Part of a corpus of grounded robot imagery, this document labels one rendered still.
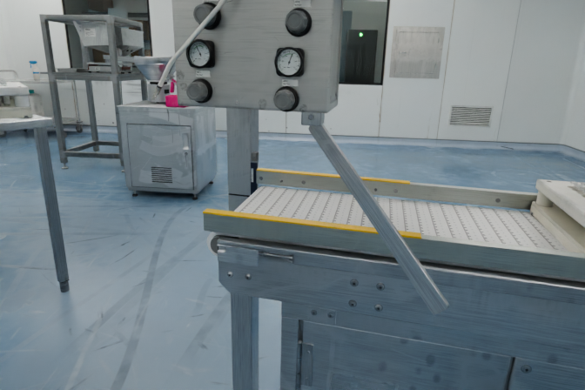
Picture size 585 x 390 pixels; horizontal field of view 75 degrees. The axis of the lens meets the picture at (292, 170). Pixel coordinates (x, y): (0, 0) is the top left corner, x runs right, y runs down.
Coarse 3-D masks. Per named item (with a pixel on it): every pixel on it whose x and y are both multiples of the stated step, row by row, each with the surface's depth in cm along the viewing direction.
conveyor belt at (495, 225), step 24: (264, 192) 83; (288, 192) 83; (312, 192) 84; (288, 216) 70; (312, 216) 71; (336, 216) 71; (360, 216) 71; (408, 216) 72; (432, 216) 72; (456, 216) 72; (480, 216) 73; (504, 216) 73; (528, 216) 73; (264, 240) 62; (480, 240) 62; (504, 240) 63; (528, 240) 63; (552, 240) 63; (456, 264) 56
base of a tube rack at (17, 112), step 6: (12, 102) 97; (0, 108) 85; (6, 108) 86; (12, 108) 86; (18, 108) 87; (24, 108) 88; (30, 108) 88; (0, 114) 85; (6, 114) 86; (12, 114) 87; (18, 114) 87; (24, 114) 88; (30, 114) 89
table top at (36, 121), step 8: (0, 120) 156; (8, 120) 157; (16, 120) 157; (24, 120) 158; (32, 120) 160; (40, 120) 162; (48, 120) 164; (0, 128) 151; (8, 128) 153; (16, 128) 155; (24, 128) 158
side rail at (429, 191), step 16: (256, 176) 88; (272, 176) 86; (288, 176) 86; (304, 176) 85; (384, 192) 81; (400, 192) 81; (416, 192) 80; (432, 192) 79; (448, 192) 78; (464, 192) 78; (480, 192) 77; (496, 192) 76; (512, 192) 76; (528, 192) 76; (528, 208) 76
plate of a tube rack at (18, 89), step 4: (8, 84) 92; (12, 84) 92; (16, 84) 92; (20, 84) 93; (0, 88) 84; (4, 88) 85; (8, 88) 85; (12, 88) 85; (16, 88) 86; (20, 88) 86; (24, 88) 87; (28, 88) 87; (0, 92) 84; (4, 92) 85; (8, 92) 85; (12, 92) 86; (16, 92) 86; (20, 92) 87; (24, 92) 87; (28, 92) 87
